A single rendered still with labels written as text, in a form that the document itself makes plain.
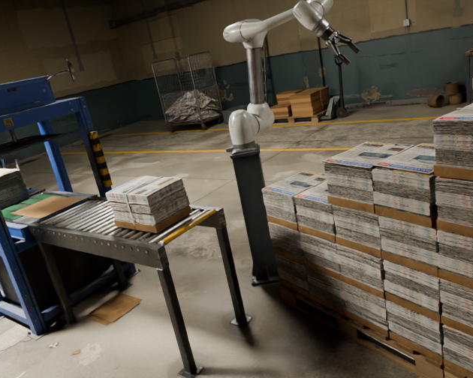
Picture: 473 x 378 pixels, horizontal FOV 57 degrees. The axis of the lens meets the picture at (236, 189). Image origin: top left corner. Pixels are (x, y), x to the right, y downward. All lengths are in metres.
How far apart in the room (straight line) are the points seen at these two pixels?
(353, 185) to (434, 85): 6.90
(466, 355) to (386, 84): 7.41
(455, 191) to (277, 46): 8.52
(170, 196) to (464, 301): 1.54
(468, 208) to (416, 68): 7.25
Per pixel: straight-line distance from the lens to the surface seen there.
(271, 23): 2.76
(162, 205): 2.45
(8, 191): 4.12
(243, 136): 2.95
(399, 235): 2.10
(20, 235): 3.43
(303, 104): 8.75
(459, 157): 1.80
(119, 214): 2.66
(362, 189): 2.13
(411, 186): 1.96
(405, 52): 9.01
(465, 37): 8.77
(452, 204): 1.88
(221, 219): 2.62
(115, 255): 2.59
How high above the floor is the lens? 1.69
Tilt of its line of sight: 18 degrees down
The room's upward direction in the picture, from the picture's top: 11 degrees counter-clockwise
